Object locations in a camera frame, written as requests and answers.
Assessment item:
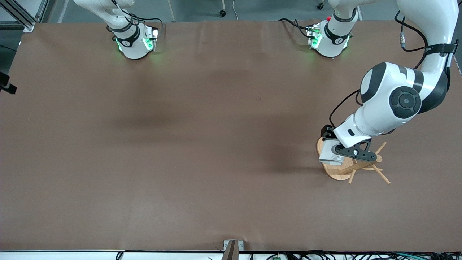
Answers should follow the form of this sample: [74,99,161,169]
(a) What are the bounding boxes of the white faceted plastic cup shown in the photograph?
[319,139,345,166]

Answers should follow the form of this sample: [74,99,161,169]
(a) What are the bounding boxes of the wooden cup rack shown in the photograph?
[317,136,391,185]

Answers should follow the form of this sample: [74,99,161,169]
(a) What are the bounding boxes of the black left arm wrist cable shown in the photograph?
[329,11,433,127]

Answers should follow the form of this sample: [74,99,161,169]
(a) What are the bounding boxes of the aluminium frame profile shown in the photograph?
[0,0,36,32]

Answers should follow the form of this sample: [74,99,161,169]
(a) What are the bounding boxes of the black left arm base cables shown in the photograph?
[279,18,314,40]

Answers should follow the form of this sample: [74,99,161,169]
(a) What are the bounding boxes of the black arm base cables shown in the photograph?
[128,14,166,36]
[279,18,314,40]

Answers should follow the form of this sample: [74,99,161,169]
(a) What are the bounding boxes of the black cable bundle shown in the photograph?
[267,250,462,260]

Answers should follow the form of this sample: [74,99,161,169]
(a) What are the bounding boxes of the metal table edge bracket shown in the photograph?
[223,240,244,260]

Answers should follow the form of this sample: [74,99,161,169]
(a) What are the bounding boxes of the black right arm base cables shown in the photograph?
[128,14,166,36]

